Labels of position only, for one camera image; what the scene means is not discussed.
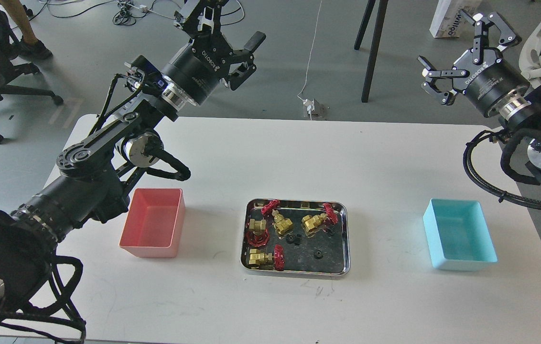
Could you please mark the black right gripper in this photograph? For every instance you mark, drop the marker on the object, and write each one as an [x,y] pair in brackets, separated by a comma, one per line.
[490,81]

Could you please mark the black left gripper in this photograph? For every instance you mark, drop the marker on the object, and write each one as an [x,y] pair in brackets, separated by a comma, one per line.
[208,57]

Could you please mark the brass valve red handwheel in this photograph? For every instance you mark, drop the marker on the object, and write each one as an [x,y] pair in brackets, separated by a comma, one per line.
[257,233]

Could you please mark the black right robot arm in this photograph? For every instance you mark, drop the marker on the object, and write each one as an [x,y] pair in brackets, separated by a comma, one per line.
[520,118]

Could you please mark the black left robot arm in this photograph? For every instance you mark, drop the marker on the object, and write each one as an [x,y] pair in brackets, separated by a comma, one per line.
[97,174]

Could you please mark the white cardboard box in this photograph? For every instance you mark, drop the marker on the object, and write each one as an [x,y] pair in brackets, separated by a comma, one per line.
[447,19]

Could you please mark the light blue plastic box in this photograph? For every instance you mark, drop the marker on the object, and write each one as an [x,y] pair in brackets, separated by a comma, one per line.
[457,235]

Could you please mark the brass valve top middle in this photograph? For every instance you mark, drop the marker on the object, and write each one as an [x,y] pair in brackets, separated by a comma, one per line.
[282,225]

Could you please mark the pink plastic box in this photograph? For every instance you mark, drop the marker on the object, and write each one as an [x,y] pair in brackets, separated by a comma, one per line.
[154,223]

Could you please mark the brass valve top right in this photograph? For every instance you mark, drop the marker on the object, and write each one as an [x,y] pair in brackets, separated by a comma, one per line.
[325,220]

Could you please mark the brass valve bottom left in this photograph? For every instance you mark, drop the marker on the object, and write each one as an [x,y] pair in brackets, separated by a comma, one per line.
[257,258]

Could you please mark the small black gear lower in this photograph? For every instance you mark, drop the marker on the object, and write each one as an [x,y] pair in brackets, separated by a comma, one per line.
[318,254]

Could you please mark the white power adapter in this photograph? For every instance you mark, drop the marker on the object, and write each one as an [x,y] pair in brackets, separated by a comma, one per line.
[313,110]

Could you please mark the person leg with shoe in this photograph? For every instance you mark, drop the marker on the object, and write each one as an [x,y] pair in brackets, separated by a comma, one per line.
[32,48]

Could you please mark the shiny metal tray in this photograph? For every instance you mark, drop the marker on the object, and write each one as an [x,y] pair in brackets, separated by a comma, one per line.
[299,259]

